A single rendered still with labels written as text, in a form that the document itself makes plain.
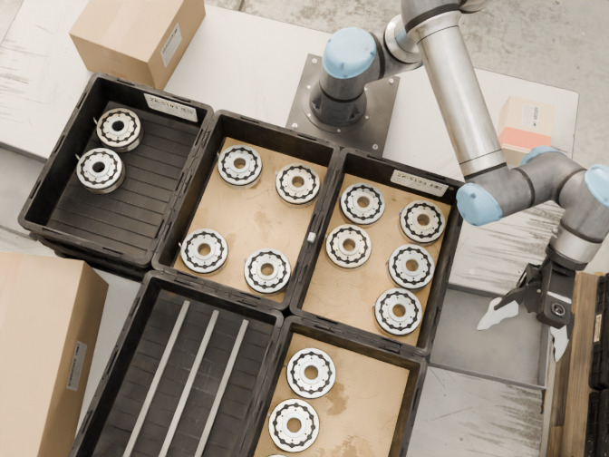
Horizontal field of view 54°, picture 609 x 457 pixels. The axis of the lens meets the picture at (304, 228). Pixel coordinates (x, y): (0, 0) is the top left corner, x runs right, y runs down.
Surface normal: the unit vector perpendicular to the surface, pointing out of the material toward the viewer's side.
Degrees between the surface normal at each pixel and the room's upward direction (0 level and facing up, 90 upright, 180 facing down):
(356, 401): 0
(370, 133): 4
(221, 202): 0
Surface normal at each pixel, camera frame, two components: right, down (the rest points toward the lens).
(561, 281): 0.18, -0.54
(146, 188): 0.04, -0.34
